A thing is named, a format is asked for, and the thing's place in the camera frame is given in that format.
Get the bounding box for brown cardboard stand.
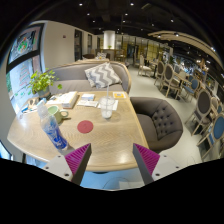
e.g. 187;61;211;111
27;97;39;108

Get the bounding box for clear blue-label water bottle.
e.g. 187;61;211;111
35;99;69;151

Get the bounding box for yellow card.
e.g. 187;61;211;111
112;91;128;100

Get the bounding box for light green ceramic mug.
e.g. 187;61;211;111
47;104;70;125

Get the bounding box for grey tufted armchair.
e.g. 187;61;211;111
129;96;184;154

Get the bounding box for small blue white tissue pack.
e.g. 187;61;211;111
80;93;96;102

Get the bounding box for white drinking straw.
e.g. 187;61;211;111
105;83;110;114

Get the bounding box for flat round red coaster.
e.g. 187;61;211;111
76;119;95;135

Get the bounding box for pink window poster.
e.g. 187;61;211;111
9;54;43;103

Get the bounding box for dark framed food poster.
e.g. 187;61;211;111
7;24;44;64

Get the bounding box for green potted plant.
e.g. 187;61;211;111
28;68;63;100

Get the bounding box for white blue papers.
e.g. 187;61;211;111
20;104;38;116

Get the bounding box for group of dining chairs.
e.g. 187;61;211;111
137;54;224;161

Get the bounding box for grey curved sofa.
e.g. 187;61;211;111
44;59;132;96

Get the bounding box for white paper leaflet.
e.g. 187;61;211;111
76;99;99;108

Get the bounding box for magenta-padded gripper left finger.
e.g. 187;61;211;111
42;143;93;186

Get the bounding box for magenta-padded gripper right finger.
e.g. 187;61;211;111
132;142;184;186

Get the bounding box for curved wooden ceiling beam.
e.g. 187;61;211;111
148;30;218;58

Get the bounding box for grey white chevron pillow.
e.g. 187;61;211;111
84;61;122;89

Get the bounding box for group of ceiling lights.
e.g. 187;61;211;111
78;1;214;51

